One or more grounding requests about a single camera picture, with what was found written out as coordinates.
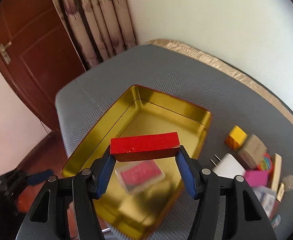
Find yellow striped cube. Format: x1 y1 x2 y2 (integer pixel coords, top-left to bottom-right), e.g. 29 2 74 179
225 125 248 150

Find brass door handle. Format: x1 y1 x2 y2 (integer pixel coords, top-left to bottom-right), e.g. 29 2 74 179
0 41 12 64

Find beige patterned curtain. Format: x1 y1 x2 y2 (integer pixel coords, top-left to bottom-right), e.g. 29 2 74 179
52 0 137 69

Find wooden rectangular block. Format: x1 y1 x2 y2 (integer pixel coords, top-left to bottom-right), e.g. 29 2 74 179
270 153 282 192

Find teal cartoon keychain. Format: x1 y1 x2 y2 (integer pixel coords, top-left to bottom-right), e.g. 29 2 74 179
271 214 281 229

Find red wooden block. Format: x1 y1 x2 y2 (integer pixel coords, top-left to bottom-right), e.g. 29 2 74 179
110 132 180 162

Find brown cardboard box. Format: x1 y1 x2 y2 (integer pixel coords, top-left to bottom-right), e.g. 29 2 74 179
237 134 267 170

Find pink eraser block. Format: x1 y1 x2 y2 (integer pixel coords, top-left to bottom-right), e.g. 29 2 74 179
244 170 268 187

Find grey honeycomb table mat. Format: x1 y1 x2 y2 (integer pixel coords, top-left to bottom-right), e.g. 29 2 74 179
55 45 293 239

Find clear box with red card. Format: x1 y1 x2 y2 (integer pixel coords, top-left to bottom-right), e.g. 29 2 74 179
115 160 165 194

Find dark red wooden door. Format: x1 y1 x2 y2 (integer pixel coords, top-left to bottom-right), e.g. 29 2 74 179
0 0 85 131

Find red gold tin box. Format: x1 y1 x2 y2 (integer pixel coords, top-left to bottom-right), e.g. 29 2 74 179
62 85 211 239

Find gold satin tablecloth edge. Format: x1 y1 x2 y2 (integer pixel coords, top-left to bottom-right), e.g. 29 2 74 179
146 38 293 125

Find white power adapter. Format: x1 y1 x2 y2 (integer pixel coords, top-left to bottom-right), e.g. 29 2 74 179
210 153 246 179

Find clear box with blue label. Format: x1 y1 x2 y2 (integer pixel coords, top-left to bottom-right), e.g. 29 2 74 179
252 186 277 217

